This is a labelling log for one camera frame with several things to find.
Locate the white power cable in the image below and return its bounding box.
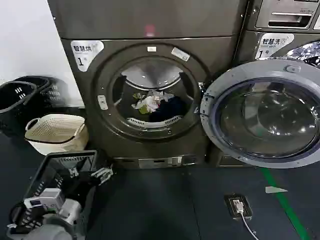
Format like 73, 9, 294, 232
235, 201, 262, 240

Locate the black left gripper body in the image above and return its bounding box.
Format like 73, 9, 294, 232
74, 177, 99, 204

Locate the black square laundry basket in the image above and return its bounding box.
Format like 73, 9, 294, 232
23, 149, 101, 240

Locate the white perforated laundry basket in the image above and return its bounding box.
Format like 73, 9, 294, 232
24, 113, 90, 156

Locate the grey detergent drawer panel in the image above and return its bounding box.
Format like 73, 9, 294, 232
246, 0, 320, 32

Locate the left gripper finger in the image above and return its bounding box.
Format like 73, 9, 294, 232
96, 171, 115, 187
90, 166, 113, 178

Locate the green floor tape line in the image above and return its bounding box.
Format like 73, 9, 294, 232
259, 166, 312, 240

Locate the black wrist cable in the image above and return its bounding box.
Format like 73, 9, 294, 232
9, 201, 35, 229

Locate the grey dryer with round opening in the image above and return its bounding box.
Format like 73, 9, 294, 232
47, 0, 249, 171

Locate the black plastic laundry basket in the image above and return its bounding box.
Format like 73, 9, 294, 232
0, 80, 39, 137
12, 75, 70, 109

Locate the floor power socket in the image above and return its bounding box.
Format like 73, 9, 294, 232
224, 192, 254, 221

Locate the white floral garment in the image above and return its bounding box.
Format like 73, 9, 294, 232
131, 91, 168, 115

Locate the grey washer with label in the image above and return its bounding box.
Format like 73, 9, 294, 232
233, 29, 320, 168

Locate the dark blue garment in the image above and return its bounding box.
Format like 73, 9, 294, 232
148, 94, 186, 123

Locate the round glass dryer door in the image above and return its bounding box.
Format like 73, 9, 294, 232
199, 58, 320, 169

